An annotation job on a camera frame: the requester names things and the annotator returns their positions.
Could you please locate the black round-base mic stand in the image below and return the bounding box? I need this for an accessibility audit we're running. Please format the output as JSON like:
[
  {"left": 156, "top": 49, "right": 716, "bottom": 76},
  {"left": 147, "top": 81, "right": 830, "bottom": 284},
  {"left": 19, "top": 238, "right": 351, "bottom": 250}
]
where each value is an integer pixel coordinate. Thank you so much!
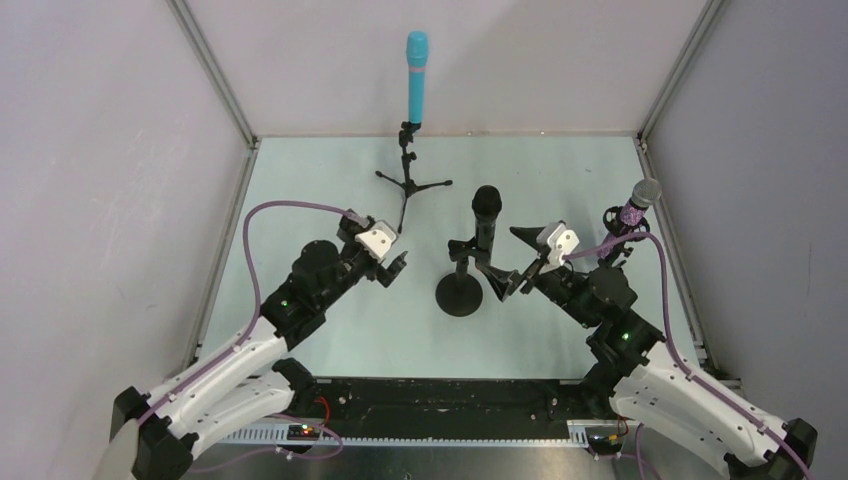
[{"left": 435, "top": 237, "right": 491, "bottom": 317}]

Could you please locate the black microphone orange cap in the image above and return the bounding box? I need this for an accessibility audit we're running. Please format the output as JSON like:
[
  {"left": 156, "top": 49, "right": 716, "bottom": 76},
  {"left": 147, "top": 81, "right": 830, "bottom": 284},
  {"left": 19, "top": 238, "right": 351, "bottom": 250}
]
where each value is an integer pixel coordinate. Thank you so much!
[{"left": 471, "top": 185, "right": 502, "bottom": 253}]

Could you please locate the teal blue microphone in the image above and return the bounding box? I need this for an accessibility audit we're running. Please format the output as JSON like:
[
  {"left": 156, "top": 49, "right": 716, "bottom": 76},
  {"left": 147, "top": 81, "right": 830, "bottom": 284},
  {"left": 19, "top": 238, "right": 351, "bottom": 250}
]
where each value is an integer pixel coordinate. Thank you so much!
[{"left": 406, "top": 31, "right": 429, "bottom": 125}]

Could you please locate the black small tripod stand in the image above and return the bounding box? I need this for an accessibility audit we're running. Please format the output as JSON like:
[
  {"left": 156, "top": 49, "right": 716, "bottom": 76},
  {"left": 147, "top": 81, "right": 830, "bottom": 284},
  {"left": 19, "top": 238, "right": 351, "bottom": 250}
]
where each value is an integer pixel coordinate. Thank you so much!
[{"left": 375, "top": 121, "right": 453, "bottom": 234}]

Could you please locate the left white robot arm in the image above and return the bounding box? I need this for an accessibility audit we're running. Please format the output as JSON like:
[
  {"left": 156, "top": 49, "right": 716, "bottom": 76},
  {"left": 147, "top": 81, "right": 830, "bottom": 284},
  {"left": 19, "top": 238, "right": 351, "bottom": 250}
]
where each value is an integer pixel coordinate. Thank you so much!
[{"left": 94, "top": 217, "right": 406, "bottom": 479}]

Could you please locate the black shock-mount tripod stand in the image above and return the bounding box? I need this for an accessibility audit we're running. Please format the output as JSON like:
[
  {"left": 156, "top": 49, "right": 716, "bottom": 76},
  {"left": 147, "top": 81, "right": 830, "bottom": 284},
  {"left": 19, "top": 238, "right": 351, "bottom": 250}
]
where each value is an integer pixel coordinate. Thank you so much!
[{"left": 598, "top": 206, "right": 634, "bottom": 266}]

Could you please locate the purple glitter microphone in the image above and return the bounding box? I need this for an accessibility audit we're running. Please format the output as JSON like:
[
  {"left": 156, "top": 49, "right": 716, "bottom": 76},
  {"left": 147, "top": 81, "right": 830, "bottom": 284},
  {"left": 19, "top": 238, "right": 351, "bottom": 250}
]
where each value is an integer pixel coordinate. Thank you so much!
[{"left": 597, "top": 178, "right": 662, "bottom": 257}]

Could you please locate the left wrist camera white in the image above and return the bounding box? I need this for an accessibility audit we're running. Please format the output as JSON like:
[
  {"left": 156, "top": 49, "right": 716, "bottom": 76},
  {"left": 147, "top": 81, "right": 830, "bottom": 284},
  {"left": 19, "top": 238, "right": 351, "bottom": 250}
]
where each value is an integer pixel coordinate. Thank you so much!
[{"left": 354, "top": 220, "right": 398, "bottom": 263}]

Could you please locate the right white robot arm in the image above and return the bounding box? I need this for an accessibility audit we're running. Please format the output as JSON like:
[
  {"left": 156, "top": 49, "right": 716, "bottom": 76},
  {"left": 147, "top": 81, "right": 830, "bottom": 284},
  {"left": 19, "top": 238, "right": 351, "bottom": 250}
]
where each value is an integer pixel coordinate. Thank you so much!
[{"left": 448, "top": 222, "right": 817, "bottom": 479}]

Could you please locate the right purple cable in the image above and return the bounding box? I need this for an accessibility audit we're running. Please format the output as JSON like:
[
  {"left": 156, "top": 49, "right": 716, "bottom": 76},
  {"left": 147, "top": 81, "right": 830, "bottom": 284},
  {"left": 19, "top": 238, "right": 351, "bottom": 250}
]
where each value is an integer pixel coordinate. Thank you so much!
[{"left": 566, "top": 231, "right": 816, "bottom": 480}]

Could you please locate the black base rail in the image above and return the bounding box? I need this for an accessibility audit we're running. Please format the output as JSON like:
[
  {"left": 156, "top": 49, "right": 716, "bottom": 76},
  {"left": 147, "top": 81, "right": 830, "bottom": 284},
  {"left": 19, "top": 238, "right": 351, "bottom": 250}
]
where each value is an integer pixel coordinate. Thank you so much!
[{"left": 251, "top": 377, "right": 624, "bottom": 442}]

